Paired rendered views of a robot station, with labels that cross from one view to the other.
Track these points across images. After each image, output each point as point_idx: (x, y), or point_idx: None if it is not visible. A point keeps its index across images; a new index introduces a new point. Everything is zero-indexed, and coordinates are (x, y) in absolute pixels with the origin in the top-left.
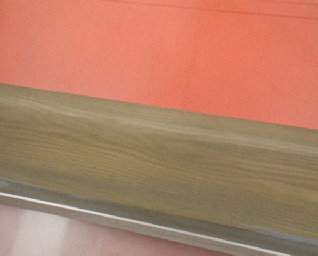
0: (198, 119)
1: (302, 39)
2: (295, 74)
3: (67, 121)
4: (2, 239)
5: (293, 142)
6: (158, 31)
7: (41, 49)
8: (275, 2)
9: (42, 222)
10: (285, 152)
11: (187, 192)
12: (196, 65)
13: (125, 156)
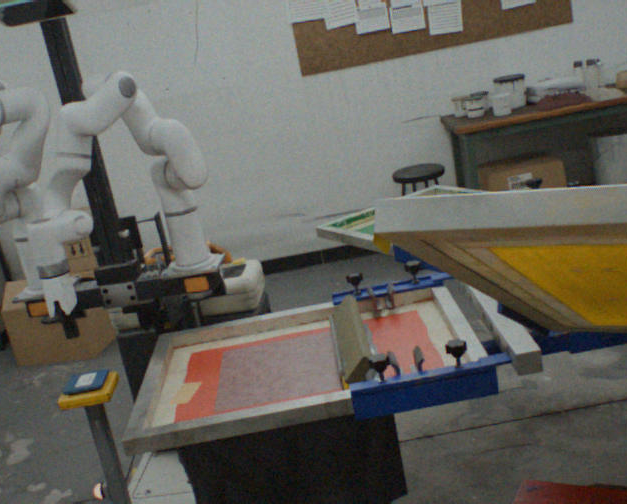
0: (362, 333)
1: None
2: (403, 367)
3: (352, 320)
4: (323, 346)
5: (361, 340)
6: (407, 344)
7: (388, 330)
8: (430, 357)
9: (331, 349)
10: (358, 340)
11: (346, 345)
12: (397, 353)
13: (349, 332)
